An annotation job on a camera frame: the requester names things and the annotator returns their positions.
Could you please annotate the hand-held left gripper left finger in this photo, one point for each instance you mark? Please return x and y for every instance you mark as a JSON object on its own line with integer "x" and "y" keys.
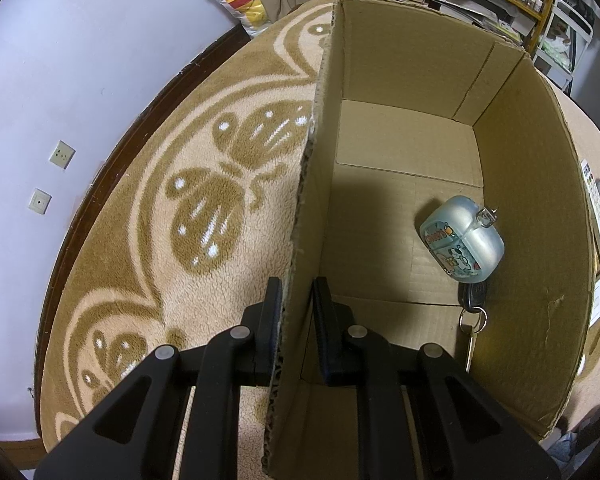
{"x": 272, "y": 310}

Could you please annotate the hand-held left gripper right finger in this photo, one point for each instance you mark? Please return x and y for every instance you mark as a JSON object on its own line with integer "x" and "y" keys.
{"x": 322, "y": 320}

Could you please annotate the cardboard box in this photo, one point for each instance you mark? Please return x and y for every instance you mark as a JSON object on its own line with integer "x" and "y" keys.
{"x": 405, "y": 160}

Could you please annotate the beige butterfly print blanket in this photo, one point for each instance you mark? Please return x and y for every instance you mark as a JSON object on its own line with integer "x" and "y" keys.
{"x": 155, "y": 240}

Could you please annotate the pale blue cartoon earbuds case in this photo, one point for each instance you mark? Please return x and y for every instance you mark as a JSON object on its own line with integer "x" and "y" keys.
{"x": 455, "y": 240}

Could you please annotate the fuzzy blue clothing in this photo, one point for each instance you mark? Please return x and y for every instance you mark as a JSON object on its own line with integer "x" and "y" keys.
{"x": 562, "y": 447}

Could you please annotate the white remote with coloured buttons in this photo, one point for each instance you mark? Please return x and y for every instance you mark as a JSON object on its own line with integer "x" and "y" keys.
{"x": 596, "y": 210}

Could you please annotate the pile of papers and booklets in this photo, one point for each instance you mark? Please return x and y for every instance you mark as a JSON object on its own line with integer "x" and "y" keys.
{"x": 460, "y": 5}

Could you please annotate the wall socket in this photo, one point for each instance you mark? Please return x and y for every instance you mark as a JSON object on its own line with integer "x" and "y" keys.
{"x": 39, "y": 201}
{"x": 61, "y": 154}

